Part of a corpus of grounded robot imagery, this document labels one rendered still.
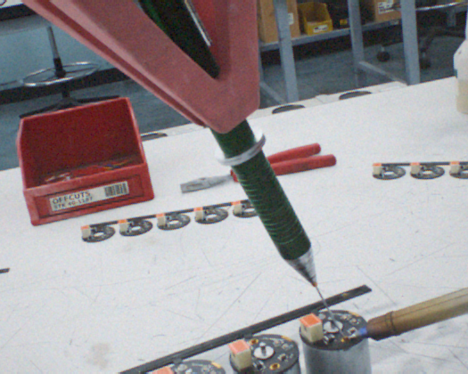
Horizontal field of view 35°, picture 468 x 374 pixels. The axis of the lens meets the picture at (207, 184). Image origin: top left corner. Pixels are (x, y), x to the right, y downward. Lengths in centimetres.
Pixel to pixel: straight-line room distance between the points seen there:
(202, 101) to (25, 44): 453
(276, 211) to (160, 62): 6
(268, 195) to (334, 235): 26
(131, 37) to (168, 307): 27
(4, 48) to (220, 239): 428
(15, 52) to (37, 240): 419
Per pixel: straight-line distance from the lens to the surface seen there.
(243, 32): 20
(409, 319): 26
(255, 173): 22
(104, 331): 43
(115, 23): 18
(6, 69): 476
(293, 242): 24
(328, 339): 27
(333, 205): 53
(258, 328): 28
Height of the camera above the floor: 96
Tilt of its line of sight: 21 degrees down
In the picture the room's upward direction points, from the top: 10 degrees counter-clockwise
